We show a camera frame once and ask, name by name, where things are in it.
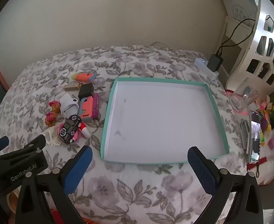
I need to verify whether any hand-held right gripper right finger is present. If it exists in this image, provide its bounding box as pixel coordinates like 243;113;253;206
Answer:
187;147;261;224

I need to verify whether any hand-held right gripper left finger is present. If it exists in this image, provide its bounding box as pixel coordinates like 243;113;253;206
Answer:
16;145;93;224

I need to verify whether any cream plastic comb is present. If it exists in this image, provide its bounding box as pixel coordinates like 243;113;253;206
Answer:
42;131;60;146

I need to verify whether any black toy car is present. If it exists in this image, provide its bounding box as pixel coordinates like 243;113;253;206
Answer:
58;114;82;144

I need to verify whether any red white tube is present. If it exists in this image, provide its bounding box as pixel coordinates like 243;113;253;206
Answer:
77;122;91;139

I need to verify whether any white strap case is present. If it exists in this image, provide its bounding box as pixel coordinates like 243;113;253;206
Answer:
59;93;79;116

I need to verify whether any orange blue toy case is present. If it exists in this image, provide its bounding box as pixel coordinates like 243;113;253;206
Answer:
79;96;94;122

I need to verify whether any purple plastic bar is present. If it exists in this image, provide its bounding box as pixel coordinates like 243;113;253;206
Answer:
93;93;99;119

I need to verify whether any teal shallow cardboard box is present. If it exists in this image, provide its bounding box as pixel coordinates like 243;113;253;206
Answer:
100;77;229;165

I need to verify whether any tan patterned small box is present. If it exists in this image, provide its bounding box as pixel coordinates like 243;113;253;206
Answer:
63;82;82;91

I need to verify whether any black rectangular box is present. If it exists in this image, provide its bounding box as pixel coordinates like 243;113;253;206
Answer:
78;83;94;99

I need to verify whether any orange blue yellow-tipped toy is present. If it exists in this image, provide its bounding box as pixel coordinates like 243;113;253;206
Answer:
72;72;96;83

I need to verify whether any floral grey white blanket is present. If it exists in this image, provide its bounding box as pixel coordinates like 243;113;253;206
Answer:
0;45;252;224

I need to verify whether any grey pouch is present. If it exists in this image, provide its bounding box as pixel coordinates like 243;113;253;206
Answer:
240;120;250;154

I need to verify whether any smartphone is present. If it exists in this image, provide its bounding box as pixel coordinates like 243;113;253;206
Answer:
248;110;261;164

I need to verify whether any red white cloth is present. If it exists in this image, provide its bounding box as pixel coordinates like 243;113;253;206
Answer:
247;131;274;186

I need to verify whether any clear plastic bag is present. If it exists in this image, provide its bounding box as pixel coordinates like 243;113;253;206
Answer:
226;87;260;112

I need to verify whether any colourful toy pile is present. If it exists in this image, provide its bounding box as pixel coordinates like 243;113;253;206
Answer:
256;93;274;150

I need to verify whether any white power strip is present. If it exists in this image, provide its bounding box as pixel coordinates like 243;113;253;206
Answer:
194;58;219;79

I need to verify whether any black charger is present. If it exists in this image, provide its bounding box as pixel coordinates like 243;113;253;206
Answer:
208;54;222;71

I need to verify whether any white laundry basket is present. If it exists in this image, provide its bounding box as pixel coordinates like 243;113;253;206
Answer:
228;0;274;96

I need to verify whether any white shelf unit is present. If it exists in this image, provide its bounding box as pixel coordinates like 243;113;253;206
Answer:
221;0;260;75

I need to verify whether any black cable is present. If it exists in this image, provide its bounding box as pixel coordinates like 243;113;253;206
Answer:
217;15;274;56

